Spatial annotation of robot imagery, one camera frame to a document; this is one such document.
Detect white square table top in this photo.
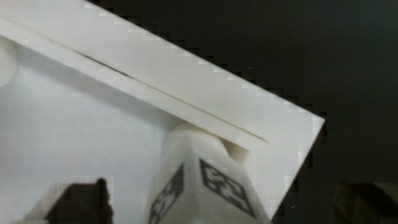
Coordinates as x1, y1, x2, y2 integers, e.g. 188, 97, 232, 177
0, 0, 323, 224

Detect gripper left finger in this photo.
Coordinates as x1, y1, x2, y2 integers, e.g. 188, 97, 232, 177
16, 177, 117, 224

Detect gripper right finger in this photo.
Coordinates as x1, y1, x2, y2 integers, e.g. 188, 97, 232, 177
330, 182, 398, 224

